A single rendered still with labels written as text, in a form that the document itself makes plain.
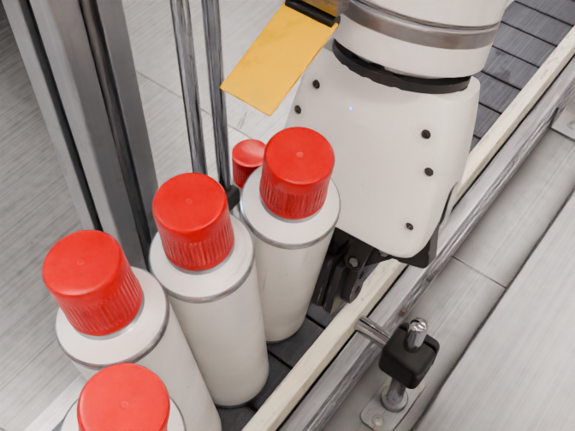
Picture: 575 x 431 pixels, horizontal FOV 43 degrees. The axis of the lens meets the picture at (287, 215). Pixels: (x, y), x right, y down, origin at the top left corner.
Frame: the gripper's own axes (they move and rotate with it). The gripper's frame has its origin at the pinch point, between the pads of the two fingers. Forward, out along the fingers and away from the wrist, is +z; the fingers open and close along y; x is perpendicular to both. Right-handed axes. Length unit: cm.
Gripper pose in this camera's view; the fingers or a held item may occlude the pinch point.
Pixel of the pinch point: (338, 276)
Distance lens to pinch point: 47.2
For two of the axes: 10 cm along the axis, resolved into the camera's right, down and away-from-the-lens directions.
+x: 5.6, -3.8, 7.4
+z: -1.8, 8.1, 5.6
